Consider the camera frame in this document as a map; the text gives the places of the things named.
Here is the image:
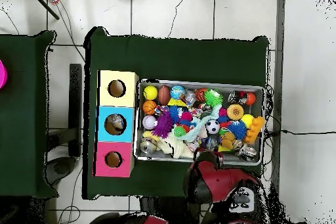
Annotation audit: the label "colourful patterned cloth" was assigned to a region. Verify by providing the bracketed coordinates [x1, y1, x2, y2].
[187, 106, 205, 154]

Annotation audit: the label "wooden box with three holes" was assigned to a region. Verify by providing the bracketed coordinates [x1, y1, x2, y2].
[93, 69, 140, 178]

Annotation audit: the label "shallow metal mesh bin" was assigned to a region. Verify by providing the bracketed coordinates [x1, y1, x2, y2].
[133, 78, 265, 166]

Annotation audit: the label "blue spiky toy with eyes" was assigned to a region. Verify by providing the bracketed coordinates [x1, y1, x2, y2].
[169, 105, 184, 123]

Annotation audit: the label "purple spiky monster toy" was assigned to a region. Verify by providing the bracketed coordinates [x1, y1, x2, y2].
[152, 111, 174, 139]

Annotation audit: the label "orange basketball toy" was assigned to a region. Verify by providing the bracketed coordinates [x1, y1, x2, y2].
[142, 100, 158, 116]

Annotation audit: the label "globe print ball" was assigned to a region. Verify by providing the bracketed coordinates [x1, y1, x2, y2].
[169, 85, 186, 101]

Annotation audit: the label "white baseball toy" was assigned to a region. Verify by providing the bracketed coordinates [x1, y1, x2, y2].
[142, 115, 158, 131]

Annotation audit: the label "yellow ball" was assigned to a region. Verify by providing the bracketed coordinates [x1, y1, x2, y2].
[142, 85, 159, 101]

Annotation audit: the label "cream knit cloth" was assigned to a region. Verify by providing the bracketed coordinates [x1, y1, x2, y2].
[156, 134, 196, 160]

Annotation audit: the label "green spiky toy with eye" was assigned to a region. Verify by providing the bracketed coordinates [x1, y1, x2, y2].
[203, 89, 224, 108]

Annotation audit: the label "black and white soccer ball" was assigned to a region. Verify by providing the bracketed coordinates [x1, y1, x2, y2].
[205, 119, 221, 135]

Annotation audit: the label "dark green table cloth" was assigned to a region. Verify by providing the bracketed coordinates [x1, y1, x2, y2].
[82, 26, 270, 204]
[0, 30, 59, 200]

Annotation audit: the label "black monitor on stand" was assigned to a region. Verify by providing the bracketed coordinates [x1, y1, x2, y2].
[45, 63, 83, 185]

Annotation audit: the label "black rod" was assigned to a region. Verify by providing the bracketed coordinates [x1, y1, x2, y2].
[28, 0, 60, 20]

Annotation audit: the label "pink plastic bowl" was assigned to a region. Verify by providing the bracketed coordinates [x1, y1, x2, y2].
[0, 59, 8, 89]

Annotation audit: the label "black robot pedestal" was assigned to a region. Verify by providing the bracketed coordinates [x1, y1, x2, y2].
[138, 196, 190, 224]

